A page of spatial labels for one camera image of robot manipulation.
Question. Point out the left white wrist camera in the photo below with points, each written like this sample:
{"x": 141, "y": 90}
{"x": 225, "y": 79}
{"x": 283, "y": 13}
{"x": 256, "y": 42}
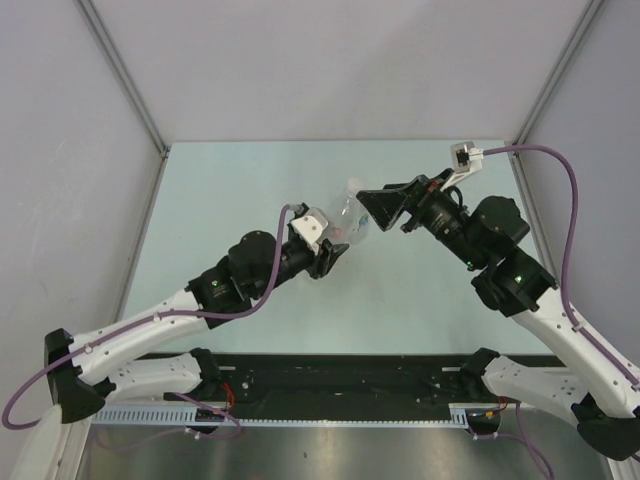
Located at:
{"x": 310, "y": 225}

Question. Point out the clear unlabeled plastic bottle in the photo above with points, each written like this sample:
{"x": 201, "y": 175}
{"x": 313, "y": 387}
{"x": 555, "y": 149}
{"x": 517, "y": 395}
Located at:
{"x": 348, "y": 219}

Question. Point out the aluminium frame post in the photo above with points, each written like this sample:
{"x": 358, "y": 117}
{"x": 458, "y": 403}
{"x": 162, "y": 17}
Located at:
{"x": 568, "y": 54}
{"x": 115, "y": 61}

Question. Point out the right aluminium frame post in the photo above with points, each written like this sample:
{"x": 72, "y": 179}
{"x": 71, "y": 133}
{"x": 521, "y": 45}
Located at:
{"x": 568, "y": 54}

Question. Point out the slotted cable duct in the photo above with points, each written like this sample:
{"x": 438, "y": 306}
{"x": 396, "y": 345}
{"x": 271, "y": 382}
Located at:
{"x": 187, "y": 415}

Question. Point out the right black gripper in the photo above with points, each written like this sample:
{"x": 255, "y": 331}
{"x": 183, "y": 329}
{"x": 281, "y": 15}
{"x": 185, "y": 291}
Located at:
{"x": 386, "y": 206}

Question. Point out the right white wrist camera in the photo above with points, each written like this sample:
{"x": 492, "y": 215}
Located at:
{"x": 467, "y": 160}

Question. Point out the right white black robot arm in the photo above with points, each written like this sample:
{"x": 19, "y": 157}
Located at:
{"x": 598, "y": 397}

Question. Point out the left aluminium frame post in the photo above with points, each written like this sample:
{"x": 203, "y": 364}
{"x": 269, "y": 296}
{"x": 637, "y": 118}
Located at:
{"x": 115, "y": 61}

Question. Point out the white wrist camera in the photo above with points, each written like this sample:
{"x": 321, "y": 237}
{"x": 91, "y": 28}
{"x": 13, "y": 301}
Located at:
{"x": 467, "y": 160}
{"x": 310, "y": 225}

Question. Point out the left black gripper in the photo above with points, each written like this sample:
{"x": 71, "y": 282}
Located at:
{"x": 328, "y": 253}

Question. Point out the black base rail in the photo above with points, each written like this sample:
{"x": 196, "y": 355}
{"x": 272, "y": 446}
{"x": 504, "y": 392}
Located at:
{"x": 307, "y": 381}

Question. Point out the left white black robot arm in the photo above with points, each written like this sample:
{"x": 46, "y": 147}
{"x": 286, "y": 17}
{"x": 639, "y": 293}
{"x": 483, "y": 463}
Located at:
{"x": 88, "y": 371}

